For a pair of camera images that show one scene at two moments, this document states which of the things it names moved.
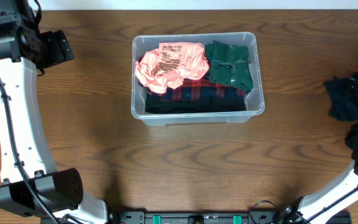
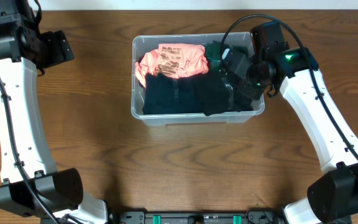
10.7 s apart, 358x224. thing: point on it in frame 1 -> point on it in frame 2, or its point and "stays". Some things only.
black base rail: [201, 217] stays
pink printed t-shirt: [168, 66] stays
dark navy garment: [345, 104] -> [165, 94]
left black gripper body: [62, 45] stays
